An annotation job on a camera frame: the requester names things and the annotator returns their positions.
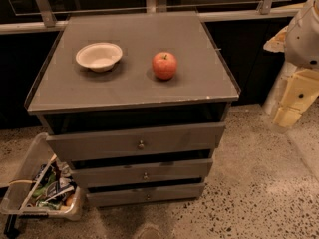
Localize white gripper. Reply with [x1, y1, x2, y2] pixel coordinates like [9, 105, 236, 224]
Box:
[263, 0, 319, 127]

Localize grey top drawer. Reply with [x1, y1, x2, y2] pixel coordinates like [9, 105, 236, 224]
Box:
[47, 122, 225, 161]

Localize grey drawer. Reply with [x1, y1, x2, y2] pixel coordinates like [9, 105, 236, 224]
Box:
[87, 183, 205, 207]
[47, 122, 225, 161]
[72, 158, 212, 188]

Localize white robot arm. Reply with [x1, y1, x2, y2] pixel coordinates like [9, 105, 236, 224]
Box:
[263, 0, 319, 128]

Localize grey middle drawer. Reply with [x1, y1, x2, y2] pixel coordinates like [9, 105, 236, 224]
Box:
[72, 158, 212, 188]

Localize grey wooden drawer cabinet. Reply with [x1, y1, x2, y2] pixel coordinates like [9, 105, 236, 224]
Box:
[26, 12, 239, 196]

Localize grey bottom drawer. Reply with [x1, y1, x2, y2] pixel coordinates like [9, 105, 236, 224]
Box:
[87, 183, 205, 207]

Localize red apple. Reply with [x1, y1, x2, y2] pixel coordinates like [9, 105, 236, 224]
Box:
[152, 52, 177, 81]

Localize white paper bowl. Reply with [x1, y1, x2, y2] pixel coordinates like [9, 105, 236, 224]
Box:
[76, 43, 123, 73]

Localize snack packages in bin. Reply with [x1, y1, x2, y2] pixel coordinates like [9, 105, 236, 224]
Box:
[21, 154, 77, 211]

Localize metal railing with glass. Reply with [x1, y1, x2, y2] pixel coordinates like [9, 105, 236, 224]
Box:
[0, 0, 306, 35]

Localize clear plastic bin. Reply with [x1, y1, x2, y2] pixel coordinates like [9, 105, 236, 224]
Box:
[0, 133, 84, 221]

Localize black object beside bin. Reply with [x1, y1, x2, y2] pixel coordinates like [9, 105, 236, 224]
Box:
[4, 215, 20, 239]

